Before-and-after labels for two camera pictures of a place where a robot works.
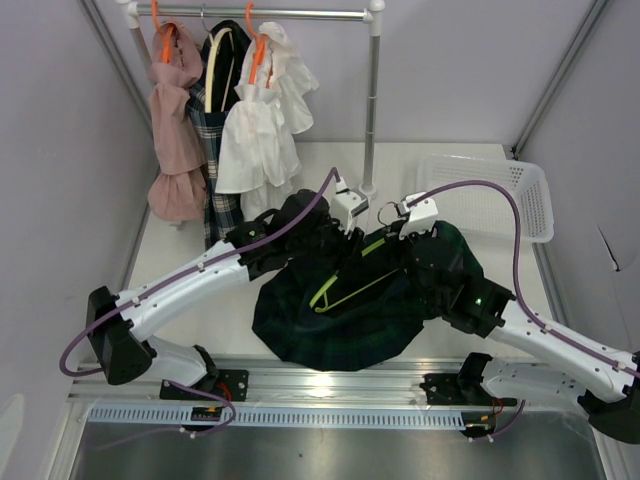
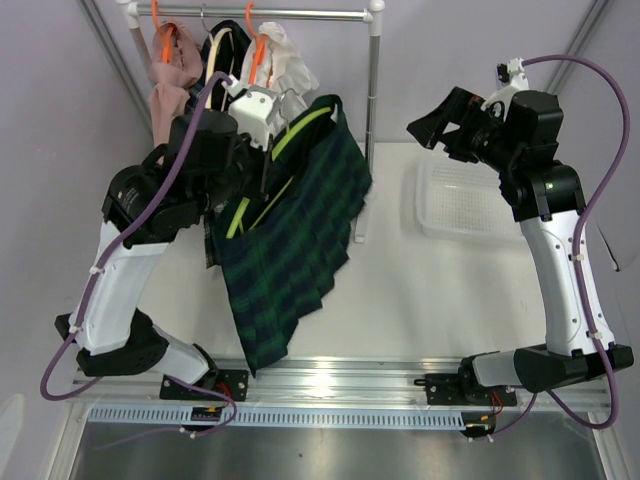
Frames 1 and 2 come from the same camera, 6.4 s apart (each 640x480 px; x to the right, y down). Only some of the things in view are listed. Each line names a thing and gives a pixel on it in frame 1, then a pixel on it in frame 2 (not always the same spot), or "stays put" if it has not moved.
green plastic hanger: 324,292 to 246,205
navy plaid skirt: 227,53 stays put
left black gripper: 345,256 to 262,159
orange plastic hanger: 259,51 stays put
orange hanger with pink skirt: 166,34 stays put
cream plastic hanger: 213,37 stays put
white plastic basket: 483,209 stays put
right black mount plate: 451,389 stays put
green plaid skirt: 358,306 to 280,252
